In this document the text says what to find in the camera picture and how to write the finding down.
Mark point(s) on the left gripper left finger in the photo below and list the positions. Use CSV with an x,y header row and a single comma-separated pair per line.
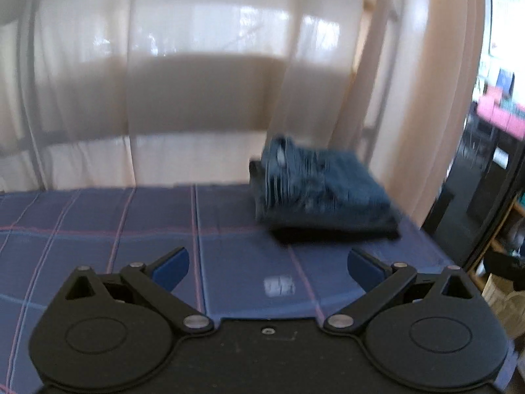
x,y
153,283

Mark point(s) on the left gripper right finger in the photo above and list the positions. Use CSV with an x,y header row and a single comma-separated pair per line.
x,y
384,286

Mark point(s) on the light blue denim jeans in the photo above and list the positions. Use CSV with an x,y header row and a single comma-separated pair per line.
x,y
297,188

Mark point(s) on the purple plaid bed sheet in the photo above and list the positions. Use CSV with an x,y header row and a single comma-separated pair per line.
x,y
237,267

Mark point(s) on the dark shelf with clutter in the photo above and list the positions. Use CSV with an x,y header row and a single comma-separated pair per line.
x,y
480,208

